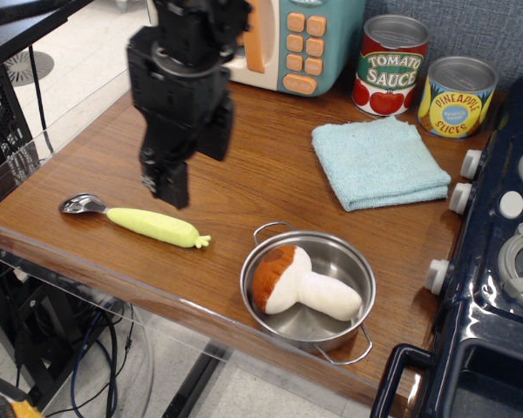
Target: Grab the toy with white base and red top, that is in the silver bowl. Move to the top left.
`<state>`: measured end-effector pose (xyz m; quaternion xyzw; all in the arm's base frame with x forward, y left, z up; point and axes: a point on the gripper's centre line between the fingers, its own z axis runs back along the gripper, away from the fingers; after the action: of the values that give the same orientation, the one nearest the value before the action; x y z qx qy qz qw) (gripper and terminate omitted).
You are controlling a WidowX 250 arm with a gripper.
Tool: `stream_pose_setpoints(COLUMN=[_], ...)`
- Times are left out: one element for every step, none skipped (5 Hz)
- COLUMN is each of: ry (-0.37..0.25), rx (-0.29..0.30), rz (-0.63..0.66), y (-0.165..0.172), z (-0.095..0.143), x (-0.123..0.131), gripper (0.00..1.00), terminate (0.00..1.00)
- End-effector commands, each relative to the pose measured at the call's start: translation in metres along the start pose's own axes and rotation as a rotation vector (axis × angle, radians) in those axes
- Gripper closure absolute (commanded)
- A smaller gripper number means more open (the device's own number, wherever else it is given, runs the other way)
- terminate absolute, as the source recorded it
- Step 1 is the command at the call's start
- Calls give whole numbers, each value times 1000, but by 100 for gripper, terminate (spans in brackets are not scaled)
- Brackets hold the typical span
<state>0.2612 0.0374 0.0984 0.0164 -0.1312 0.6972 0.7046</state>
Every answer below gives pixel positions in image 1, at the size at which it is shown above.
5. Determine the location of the white stove knob top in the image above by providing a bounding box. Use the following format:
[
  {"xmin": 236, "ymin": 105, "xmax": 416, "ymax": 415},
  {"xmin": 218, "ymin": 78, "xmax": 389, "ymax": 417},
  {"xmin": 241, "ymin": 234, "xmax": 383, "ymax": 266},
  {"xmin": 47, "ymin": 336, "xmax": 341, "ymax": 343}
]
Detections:
[{"xmin": 460, "ymin": 150, "xmax": 482, "ymax": 180}]

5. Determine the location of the yellow fuzzy object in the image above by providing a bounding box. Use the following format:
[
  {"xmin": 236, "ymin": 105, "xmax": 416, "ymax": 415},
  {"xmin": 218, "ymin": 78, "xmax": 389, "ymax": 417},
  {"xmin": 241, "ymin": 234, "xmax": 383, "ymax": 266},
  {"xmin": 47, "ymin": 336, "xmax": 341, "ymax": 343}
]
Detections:
[{"xmin": 10, "ymin": 401, "xmax": 44, "ymax": 418}]

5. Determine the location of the white stove knob middle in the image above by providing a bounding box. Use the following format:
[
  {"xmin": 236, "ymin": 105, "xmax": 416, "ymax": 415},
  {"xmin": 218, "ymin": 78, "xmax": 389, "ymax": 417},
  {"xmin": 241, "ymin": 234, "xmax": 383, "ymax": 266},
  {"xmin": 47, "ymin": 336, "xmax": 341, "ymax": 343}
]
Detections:
[{"xmin": 449, "ymin": 183, "xmax": 472, "ymax": 215}]

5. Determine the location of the teal toy microwave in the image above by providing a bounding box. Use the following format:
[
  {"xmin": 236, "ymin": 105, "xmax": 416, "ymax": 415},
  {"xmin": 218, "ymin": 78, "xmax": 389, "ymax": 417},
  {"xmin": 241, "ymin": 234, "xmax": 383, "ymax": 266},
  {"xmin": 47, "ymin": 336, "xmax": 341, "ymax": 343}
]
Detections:
[{"xmin": 227, "ymin": 0, "xmax": 366, "ymax": 97}]

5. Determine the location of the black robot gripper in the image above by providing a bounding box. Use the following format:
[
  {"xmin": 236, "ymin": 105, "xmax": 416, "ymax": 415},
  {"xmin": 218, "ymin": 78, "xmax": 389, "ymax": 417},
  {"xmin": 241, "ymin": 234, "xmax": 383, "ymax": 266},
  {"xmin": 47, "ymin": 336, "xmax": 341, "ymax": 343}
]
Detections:
[{"xmin": 127, "ymin": 26, "xmax": 234, "ymax": 209}]

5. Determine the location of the white stove knob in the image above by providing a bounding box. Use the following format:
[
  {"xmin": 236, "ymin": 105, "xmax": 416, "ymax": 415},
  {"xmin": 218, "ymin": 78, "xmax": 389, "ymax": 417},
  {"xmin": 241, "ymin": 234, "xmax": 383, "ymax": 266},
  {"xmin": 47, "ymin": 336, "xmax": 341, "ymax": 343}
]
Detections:
[
  {"xmin": 460, "ymin": 150, "xmax": 482, "ymax": 180},
  {"xmin": 425, "ymin": 260, "xmax": 450, "ymax": 295},
  {"xmin": 449, "ymin": 183, "xmax": 472, "ymax": 215}
]

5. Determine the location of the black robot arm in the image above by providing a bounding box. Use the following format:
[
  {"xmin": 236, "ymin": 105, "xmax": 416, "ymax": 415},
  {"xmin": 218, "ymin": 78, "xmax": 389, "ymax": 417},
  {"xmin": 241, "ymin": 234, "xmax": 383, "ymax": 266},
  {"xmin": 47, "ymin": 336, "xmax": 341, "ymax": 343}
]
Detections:
[{"xmin": 126, "ymin": 1, "xmax": 252, "ymax": 209}]

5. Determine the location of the black desk at left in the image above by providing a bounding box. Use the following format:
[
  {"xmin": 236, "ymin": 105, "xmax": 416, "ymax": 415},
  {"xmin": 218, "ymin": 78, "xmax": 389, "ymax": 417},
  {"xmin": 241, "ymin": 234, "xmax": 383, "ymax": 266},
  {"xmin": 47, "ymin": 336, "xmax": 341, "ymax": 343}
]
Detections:
[{"xmin": 0, "ymin": 1, "xmax": 89, "ymax": 165}]

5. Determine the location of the tomato sauce can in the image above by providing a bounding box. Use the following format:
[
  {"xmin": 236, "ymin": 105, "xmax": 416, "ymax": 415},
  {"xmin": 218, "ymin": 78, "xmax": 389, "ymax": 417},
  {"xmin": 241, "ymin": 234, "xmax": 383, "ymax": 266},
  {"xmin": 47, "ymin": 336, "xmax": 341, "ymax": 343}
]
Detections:
[{"xmin": 352, "ymin": 14, "xmax": 431, "ymax": 117}]

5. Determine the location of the pineapple slices can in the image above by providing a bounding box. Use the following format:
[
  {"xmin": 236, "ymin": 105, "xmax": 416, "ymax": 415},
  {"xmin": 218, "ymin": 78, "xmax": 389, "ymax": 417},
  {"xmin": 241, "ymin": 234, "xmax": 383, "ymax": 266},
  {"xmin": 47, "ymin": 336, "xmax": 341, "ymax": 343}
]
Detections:
[{"xmin": 418, "ymin": 56, "xmax": 499, "ymax": 139}]

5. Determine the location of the white stove knob bottom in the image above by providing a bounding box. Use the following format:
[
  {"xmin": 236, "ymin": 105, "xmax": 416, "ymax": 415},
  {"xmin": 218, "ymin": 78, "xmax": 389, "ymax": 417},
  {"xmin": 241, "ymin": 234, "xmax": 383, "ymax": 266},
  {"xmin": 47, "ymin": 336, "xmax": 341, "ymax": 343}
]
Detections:
[{"xmin": 425, "ymin": 260, "xmax": 450, "ymax": 295}]

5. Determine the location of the black cable bundle under table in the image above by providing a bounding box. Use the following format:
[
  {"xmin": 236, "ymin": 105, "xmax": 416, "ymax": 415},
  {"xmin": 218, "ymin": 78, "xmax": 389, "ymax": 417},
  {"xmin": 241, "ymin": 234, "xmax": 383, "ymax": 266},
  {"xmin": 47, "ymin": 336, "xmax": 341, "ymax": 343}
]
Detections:
[{"xmin": 43, "ymin": 304, "xmax": 136, "ymax": 418}]

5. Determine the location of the silver metal pot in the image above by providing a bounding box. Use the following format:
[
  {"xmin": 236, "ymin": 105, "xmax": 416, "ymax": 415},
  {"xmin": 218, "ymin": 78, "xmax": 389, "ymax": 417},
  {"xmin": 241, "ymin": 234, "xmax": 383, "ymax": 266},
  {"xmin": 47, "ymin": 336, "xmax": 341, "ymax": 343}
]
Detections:
[{"xmin": 240, "ymin": 224, "xmax": 377, "ymax": 366}]

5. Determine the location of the plush mushroom toy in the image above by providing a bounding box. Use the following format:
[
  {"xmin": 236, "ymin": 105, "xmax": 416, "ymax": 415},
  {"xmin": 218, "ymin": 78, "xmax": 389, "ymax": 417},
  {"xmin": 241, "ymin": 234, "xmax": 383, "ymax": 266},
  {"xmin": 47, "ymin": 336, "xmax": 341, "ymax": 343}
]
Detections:
[{"xmin": 252, "ymin": 245, "xmax": 363, "ymax": 321}]

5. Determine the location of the light blue folded cloth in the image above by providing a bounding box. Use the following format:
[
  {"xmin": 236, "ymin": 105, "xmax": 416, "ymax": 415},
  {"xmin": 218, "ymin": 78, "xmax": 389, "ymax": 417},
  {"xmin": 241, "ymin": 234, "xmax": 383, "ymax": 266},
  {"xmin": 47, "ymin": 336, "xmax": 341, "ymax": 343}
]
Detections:
[{"xmin": 312, "ymin": 117, "xmax": 451, "ymax": 212}]

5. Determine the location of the dark blue toy stove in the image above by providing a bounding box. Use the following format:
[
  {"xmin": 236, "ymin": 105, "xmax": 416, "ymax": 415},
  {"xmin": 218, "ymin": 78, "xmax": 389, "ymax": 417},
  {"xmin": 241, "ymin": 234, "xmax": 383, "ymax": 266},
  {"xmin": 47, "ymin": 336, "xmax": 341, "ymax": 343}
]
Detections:
[{"xmin": 371, "ymin": 76, "xmax": 523, "ymax": 417}]

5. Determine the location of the spoon with green handle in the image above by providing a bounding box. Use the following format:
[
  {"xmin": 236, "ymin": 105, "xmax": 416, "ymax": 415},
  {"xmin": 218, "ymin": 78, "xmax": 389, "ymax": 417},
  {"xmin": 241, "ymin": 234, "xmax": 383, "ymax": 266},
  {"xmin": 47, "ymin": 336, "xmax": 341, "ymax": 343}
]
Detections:
[{"xmin": 58, "ymin": 193, "xmax": 212, "ymax": 249}]

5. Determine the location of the clear acrylic table guard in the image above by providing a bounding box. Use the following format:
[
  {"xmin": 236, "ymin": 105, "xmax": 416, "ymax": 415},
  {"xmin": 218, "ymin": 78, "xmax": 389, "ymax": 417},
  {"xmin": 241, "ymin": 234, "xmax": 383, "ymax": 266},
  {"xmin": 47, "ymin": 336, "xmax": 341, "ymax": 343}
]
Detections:
[{"xmin": 0, "ymin": 84, "xmax": 377, "ymax": 404}]

